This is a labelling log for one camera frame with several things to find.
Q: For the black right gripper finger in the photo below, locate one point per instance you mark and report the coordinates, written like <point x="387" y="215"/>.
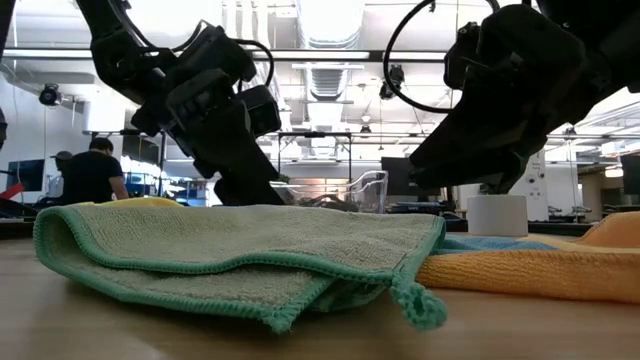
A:
<point x="462" y="55"/>
<point x="475" y="150"/>

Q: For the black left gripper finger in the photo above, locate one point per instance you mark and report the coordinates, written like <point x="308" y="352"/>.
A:
<point x="240" y="175"/>
<point x="264" y="110"/>

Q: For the green microfiber towel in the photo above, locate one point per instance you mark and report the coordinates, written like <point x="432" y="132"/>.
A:
<point x="225" y="235"/>

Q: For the blue microfiber towel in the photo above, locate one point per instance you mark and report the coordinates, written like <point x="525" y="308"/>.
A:
<point x="490" y="244"/>

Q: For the clear plastic bin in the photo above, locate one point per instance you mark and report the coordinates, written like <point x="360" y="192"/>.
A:
<point x="372" y="192"/>

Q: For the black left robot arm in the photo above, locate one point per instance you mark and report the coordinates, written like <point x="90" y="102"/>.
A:
<point x="115" y="45"/>

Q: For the yellow microfiber towel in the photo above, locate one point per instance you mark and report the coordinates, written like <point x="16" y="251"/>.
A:
<point x="140" y="202"/>

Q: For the orange microfiber towel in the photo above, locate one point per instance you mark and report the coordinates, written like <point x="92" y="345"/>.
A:
<point x="525" y="275"/>

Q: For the white plant pot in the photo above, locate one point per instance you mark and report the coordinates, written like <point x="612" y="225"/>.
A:
<point x="497" y="215"/>

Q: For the black ceiling spotlight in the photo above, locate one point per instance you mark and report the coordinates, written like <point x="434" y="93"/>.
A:
<point x="392" y="80"/>
<point x="50" y="95"/>

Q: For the white machine cabinet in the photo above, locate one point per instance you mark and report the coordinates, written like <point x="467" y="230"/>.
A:
<point x="537" y="205"/>

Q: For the black computer monitor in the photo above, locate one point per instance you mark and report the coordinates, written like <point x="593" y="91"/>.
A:
<point x="395" y="175"/>
<point x="631" y="175"/>
<point x="25" y="175"/>

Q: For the person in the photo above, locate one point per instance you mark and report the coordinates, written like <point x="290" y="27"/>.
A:
<point x="92" y="175"/>
<point x="60" y="175"/>

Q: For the red bar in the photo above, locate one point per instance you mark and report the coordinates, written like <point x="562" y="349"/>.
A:
<point x="11" y="191"/>

